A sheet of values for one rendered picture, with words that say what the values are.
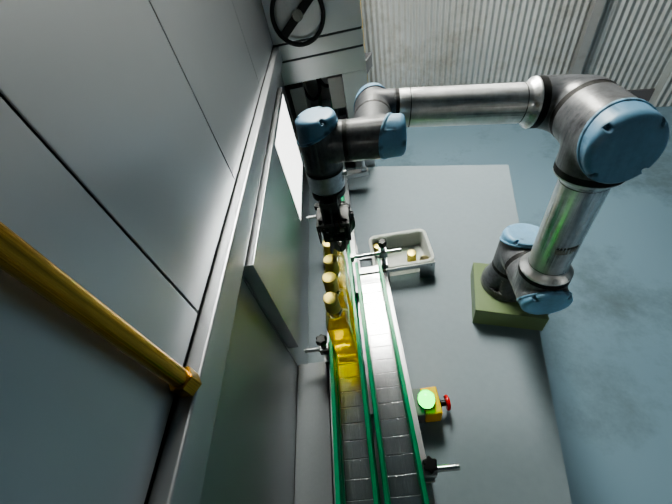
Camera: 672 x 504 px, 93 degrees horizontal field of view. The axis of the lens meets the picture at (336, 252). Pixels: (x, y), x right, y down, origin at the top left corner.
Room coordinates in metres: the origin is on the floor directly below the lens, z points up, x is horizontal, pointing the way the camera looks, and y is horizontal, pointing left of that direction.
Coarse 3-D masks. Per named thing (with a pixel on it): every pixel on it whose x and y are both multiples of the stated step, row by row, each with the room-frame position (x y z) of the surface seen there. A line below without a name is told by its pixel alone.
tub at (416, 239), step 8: (400, 232) 0.88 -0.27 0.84; (408, 232) 0.87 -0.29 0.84; (416, 232) 0.87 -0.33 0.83; (424, 232) 0.85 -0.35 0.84; (376, 240) 0.89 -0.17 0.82; (392, 240) 0.88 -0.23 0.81; (400, 240) 0.88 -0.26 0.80; (408, 240) 0.87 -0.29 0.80; (416, 240) 0.87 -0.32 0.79; (424, 240) 0.82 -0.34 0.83; (392, 248) 0.87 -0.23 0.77; (408, 248) 0.85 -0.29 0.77; (416, 248) 0.84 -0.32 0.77; (424, 248) 0.81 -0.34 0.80; (376, 256) 0.85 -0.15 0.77; (392, 256) 0.83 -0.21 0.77; (400, 256) 0.82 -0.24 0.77; (416, 256) 0.80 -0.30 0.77; (432, 256) 0.73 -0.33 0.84; (376, 264) 0.78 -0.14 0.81; (392, 264) 0.79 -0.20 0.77; (400, 264) 0.73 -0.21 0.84; (408, 264) 0.72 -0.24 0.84; (416, 264) 0.71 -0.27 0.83
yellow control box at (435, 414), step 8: (416, 392) 0.30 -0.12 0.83; (432, 392) 0.29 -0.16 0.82; (416, 400) 0.28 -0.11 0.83; (440, 400) 0.27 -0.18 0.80; (416, 408) 0.26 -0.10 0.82; (432, 408) 0.25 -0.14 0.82; (440, 408) 0.24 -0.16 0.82; (424, 416) 0.24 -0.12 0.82; (432, 416) 0.23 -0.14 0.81; (440, 416) 0.23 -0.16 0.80
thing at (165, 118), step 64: (0, 0) 0.34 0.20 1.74; (64, 0) 0.42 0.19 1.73; (128, 0) 0.54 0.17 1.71; (192, 0) 0.78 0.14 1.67; (256, 0) 1.48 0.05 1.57; (0, 64) 0.30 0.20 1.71; (64, 64) 0.36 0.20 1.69; (128, 64) 0.46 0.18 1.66; (192, 64) 0.65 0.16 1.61; (256, 64) 1.15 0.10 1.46; (0, 128) 0.26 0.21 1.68; (64, 128) 0.31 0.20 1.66; (128, 128) 0.39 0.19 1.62; (192, 128) 0.53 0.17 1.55; (256, 128) 0.84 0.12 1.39; (0, 192) 0.22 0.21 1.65; (64, 192) 0.26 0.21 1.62; (128, 192) 0.32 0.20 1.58; (192, 192) 0.43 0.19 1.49; (256, 192) 0.62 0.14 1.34; (64, 256) 0.22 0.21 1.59; (128, 256) 0.26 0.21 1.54; (192, 256) 0.34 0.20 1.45; (0, 320) 0.15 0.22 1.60; (64, 320) 0.17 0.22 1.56; (128, 320) 0.21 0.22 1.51; (192, 320) 0.27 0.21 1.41; (256, 320) 0.39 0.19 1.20; (0, 384) 0.12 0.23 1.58; (64, 384) 0.13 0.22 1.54; (128, 384) 0.16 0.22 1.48; (256, 384) 0.27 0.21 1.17; (0, 448) 0.09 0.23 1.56; (64, 448) 0.10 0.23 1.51; (128, 448) 0.11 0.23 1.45; (192, 448) 0.12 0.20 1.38; (256, 448) 0.17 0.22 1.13
